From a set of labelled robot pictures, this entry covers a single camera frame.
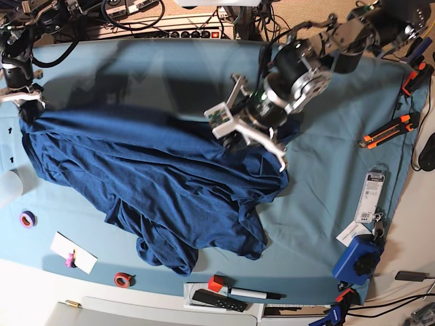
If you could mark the blister pack with tool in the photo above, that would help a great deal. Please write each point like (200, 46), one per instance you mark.
(371, 192)

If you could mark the red cube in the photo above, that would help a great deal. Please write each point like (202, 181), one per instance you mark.
(215, 283)

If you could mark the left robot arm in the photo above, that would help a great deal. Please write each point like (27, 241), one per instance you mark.
(303, 67)

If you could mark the red tape roll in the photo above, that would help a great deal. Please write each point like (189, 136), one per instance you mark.
(123, 280)

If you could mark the white paper card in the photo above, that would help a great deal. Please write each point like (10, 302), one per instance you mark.
(351, 231)

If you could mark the power strip with red switch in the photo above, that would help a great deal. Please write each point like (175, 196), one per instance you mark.
(211, 25)

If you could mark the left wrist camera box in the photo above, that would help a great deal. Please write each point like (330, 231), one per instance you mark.
(220, 120)

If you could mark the orange clamp bottom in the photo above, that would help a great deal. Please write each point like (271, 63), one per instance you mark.
(346, 295)

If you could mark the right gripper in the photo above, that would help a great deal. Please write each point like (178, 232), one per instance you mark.
(21, 90)

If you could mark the black small device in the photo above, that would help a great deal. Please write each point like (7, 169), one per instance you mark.
(409, 276)

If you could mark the orange black clamp right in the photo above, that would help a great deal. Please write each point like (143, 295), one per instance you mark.
(419, 75)

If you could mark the blue clamp bottom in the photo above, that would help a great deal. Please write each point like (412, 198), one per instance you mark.
(333, 318)

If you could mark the orange black utility knife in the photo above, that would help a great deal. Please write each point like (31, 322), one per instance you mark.
(394, 128)

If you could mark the blue box with black knob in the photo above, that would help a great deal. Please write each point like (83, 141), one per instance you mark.
(359, 260)

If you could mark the white card with pink clip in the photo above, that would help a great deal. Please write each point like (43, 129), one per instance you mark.
(73, 254)

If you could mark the white black marker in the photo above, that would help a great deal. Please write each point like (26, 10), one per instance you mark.
(254, 294)

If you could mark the translucent plastic cup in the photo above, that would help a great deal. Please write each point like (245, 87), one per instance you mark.
(11, 188)

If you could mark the light blue table cloth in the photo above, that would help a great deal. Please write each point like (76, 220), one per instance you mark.
(326, 166)

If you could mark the blue t-shirt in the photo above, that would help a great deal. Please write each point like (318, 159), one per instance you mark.
(163, 179)

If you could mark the black computer mouse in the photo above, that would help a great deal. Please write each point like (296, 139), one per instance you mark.
(426, 159)

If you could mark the black remote control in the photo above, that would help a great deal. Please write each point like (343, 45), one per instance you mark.
(219, 301)

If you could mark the purple tape roll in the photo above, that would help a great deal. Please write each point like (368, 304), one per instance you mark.
(28, 219)

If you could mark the blue black clamp top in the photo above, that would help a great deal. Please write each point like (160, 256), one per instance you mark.
(417, 48)

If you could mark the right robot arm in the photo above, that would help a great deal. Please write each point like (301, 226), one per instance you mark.
(21, 27)

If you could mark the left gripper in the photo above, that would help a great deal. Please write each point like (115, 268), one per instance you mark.
(262, 111)

